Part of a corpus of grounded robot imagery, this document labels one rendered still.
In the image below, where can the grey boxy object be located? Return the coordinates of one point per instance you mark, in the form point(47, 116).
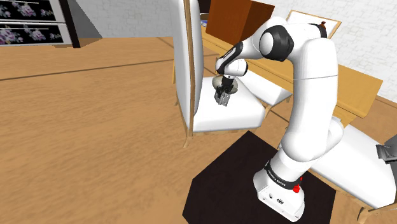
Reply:
point(387, 152)

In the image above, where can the white chair with wooden frame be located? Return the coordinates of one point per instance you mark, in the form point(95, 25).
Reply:
point(266, 90)
point(313, 20)
point(229, 111)

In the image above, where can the cabinet with floral drawers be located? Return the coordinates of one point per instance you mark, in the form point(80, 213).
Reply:
point(31, 21)

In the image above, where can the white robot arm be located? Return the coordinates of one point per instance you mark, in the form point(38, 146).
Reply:
point(313, 93)

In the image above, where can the brown box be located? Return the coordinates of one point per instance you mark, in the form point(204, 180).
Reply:
point(229, 18)

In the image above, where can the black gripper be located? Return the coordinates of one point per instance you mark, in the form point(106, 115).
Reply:
point(226, 86)

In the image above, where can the grey bowl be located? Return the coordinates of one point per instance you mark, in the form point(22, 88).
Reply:
point(216, 82)

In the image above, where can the black robot stand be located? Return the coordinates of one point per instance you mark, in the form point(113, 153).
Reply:
point(226, 189)

